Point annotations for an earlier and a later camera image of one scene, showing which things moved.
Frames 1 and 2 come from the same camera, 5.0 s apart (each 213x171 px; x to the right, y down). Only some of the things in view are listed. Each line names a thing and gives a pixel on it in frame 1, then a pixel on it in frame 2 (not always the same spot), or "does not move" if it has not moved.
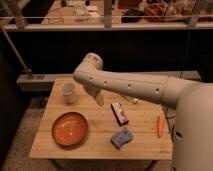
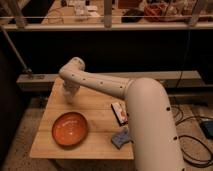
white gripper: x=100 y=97 -> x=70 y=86
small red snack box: x=119 y=114 does not move
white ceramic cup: x=68 y=90 does not move
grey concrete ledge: x=43 y=82 does not move
